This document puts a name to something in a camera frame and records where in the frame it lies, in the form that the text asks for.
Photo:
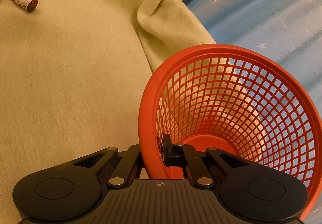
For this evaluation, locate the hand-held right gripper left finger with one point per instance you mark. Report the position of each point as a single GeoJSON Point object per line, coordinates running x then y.
{"type": "Point", "coordinates": [130, 157]}

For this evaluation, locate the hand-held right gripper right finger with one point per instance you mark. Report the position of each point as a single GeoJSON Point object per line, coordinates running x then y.
{"type": "Point", "coordinates": [168, 153]}

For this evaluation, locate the red plastic mesh basket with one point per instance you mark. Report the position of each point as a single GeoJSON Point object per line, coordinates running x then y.
{"type": "Point", "coordinates": [151, 113]}

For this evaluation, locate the light green fleece blanket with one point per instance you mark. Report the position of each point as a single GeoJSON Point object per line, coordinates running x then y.
{"type": "Point", "coordinates": [75, 75]}

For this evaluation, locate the blue star-printed bedsheet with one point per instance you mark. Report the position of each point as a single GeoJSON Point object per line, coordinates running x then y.
{"type": "Point", "coordinates": [251, 0]}

